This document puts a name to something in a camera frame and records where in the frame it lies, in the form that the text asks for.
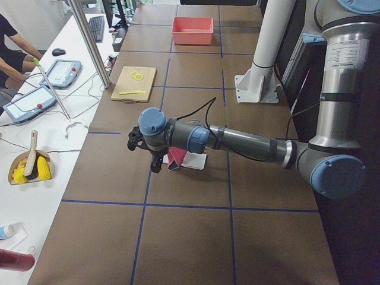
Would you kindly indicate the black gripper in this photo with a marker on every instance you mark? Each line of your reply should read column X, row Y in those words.
column 156, row 155

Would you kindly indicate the pink microfiber cloth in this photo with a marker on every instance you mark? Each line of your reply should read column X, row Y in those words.
column 174, row 158

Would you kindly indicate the white towel rack base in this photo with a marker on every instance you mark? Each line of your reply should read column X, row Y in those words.
column 194, row 161

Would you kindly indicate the yellow plastic knife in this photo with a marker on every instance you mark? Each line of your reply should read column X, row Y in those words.
column 132, row 92

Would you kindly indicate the bamboo cutting board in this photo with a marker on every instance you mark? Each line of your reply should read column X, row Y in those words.
column 126, row 82

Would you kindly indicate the wooden dustpan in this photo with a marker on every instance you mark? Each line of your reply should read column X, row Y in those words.
column 25, row 155

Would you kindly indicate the wooden hand brush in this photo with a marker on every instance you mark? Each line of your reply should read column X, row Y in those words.
column 30, row 171

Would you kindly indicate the teach pendant far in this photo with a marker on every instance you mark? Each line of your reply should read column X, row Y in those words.
column 62, row 73

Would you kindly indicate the teach pendant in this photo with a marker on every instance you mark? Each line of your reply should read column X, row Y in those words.
column 62, row 73
column 31, row 104

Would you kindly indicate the black power adapter box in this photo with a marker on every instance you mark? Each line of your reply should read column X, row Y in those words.
column 118, row 38

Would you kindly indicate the pink plastic bin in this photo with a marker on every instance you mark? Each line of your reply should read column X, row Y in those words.
column 193, row 30

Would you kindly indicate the teach pendant near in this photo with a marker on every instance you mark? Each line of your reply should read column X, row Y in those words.
column 31, row 104

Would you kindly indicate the black computer mouse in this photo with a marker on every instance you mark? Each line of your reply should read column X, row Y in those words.
column 58, row 52

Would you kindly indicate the black keyboard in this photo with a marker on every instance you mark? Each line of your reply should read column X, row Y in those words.
column 96, row 25

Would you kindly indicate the green tipped metal pole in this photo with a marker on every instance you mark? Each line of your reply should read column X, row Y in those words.
column 36, row 61

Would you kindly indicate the white blue tube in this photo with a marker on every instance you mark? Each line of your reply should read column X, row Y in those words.
column 7, row 232

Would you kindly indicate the red cylinder bottle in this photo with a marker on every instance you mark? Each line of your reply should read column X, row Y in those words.
column 16, row 261

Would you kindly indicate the seated person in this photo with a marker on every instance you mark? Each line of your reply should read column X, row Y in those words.
column 14, row 64

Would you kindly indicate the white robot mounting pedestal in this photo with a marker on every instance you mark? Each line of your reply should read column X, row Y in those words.
column 258, row 84

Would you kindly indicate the aluminium frame post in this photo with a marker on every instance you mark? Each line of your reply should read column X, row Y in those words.
column 84, row 27

